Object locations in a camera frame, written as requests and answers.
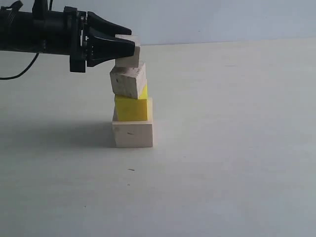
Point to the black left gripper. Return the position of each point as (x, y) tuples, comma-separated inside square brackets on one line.
[(93, 39)]

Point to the small pale wooden cube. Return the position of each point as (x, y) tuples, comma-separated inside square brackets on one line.
[(132, 58)]

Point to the medium knotty wooden cube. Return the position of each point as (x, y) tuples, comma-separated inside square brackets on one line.
[(128, 82)]

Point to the yellow cube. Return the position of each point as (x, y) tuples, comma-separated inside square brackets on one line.
[(130, 109)]

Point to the large pale wooden cube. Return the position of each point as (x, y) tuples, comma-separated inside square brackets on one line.
[(134, 134)]

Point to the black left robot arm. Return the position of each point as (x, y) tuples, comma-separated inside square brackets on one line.
[(40, 31)]

